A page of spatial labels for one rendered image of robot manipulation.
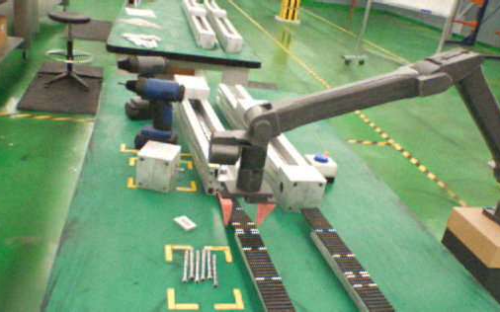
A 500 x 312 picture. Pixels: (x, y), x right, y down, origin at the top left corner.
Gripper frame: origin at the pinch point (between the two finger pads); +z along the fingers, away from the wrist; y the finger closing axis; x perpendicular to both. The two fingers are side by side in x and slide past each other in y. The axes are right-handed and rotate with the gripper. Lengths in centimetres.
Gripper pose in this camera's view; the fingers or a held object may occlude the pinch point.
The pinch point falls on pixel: (242, 221)
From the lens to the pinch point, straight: 114.9
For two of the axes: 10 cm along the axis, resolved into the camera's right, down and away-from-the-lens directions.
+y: -9.6, -0.3, -2.8
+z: -1.5, 9.1, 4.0
